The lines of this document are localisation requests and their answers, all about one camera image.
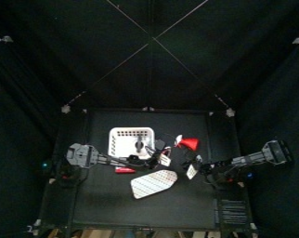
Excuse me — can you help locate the red toy kettle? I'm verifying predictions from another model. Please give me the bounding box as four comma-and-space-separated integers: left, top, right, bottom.
174, 134, 202, 152

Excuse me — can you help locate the grey utensil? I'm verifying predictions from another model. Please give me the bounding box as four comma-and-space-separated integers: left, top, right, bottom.
134, 135, 146, 153

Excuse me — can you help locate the small red flat toy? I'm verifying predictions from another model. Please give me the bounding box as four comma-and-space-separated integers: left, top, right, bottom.
115, 166, 138, 175

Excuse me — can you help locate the white dotted toy ironing board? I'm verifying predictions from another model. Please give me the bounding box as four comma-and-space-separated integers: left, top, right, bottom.
131, 169, 180, 200

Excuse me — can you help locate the white plastic basket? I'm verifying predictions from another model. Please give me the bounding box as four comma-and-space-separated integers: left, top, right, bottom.
108, 126, 156, 160

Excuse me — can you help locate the white text label sticker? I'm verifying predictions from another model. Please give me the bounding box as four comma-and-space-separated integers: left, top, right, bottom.
220, 199, 251, 226

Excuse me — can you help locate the thin grey brace cord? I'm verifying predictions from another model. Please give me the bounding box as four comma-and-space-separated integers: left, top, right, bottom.
65, 0, 210, 106
106, 0, 231, 110

